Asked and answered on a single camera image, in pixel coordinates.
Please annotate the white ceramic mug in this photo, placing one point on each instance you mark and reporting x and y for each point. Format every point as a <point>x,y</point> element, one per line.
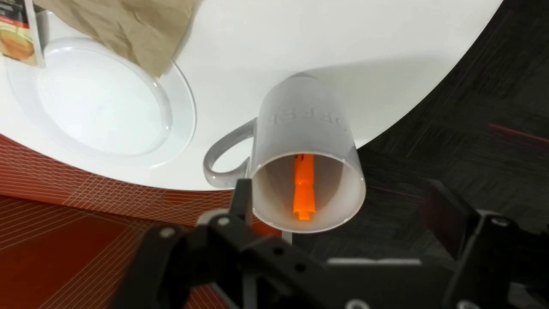
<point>302,121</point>

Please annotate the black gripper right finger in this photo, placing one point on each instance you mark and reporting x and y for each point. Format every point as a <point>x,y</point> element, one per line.
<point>498,264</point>

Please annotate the orange marker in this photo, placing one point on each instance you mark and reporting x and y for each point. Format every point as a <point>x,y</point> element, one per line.
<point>304,190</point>

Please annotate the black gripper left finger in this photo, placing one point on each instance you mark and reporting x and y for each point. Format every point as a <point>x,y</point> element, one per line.
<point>172,264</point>

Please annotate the black orange tea packet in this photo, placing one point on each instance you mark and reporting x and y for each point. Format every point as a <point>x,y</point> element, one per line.
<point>18,41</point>

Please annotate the white round plate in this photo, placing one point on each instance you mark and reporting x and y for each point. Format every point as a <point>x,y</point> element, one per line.
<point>103,109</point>

